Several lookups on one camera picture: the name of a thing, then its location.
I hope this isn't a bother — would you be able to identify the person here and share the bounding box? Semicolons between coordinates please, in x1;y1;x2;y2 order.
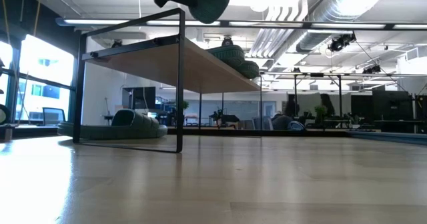
320;93;336;117
272;99;301;131

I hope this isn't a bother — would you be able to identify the wooden shelf black metal frame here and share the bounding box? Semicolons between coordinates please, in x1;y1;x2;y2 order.
72;7;262;154

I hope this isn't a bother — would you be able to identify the black aluminium table frame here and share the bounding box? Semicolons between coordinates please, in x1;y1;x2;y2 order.
0;123;427;145

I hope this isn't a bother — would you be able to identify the dark office partition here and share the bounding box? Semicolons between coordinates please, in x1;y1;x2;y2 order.
350;89;427;134

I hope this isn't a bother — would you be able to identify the blue round object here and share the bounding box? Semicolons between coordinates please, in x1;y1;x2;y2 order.
288;120;306;131

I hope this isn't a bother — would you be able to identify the black computer monitor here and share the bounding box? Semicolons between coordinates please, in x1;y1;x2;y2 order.
121;86;157;111

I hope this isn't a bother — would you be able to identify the dark green rubber slide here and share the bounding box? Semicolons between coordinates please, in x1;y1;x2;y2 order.
186;0;240;25
57;109;168;141

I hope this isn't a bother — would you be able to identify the teal rubber slide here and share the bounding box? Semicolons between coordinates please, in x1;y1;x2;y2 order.
205;43;246;68
235;59;260;80

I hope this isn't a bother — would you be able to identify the long linear ceiling light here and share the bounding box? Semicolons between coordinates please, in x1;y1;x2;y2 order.
55;17;427;31

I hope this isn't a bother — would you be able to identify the dark screen light frame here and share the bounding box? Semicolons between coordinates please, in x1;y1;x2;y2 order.
42;107;67;125

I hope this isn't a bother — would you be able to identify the large office window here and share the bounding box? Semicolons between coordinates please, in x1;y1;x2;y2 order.
0;33;76;125

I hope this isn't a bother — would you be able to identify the black ceiling spotlight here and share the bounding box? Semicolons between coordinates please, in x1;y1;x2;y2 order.
362;65;382;75
328;31;357;53

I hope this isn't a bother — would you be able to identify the thin black workstation frame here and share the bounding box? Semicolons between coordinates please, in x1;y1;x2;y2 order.
276;72;343;107

